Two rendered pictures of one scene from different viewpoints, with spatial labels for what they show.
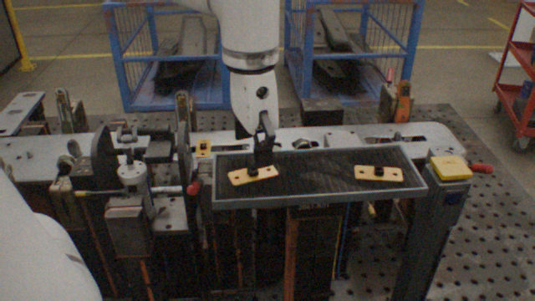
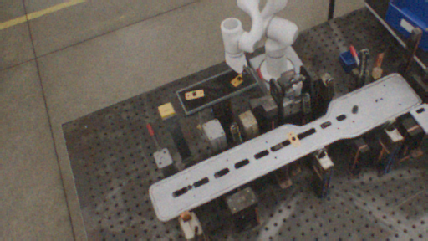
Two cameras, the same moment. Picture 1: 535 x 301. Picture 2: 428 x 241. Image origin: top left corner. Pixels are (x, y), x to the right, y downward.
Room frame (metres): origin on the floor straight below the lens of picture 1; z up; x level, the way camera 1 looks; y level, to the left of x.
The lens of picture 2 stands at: (1.78, -0.24, 2.78)
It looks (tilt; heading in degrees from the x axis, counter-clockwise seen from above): 57 degrees down; 164
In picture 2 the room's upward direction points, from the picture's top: 6 degrees counter-clockwise
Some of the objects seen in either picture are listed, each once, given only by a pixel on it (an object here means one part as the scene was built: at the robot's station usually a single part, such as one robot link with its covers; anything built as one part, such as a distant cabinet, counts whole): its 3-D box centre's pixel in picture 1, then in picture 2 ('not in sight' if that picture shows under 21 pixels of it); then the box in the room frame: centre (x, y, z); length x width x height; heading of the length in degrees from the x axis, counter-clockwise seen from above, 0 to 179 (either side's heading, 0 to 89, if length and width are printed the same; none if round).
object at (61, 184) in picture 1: (85, 238); (323, 99); (0.68, 0.45, 0.88); 0.11 x 0.09 x 0.37; 5
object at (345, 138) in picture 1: (335, 210); (219, 149); (0.76, -0.17, 0.90); 0.13 x 0.10 x 0.41; 5
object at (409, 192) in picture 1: (315, 174); (217, 88); (0.58, -0.08, 1.16); 0.37 x 0.14 x 0.02; 95
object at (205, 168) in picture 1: (217, 232); (269, 122); (0.70, 0.13, 0.89); 0.13 x 0.11 x 0.38; 5
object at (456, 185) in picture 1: (423, 252); (177, 135); (0.61, -0.34, 0.92); 0.08 x 0.08 x 0.44; 5
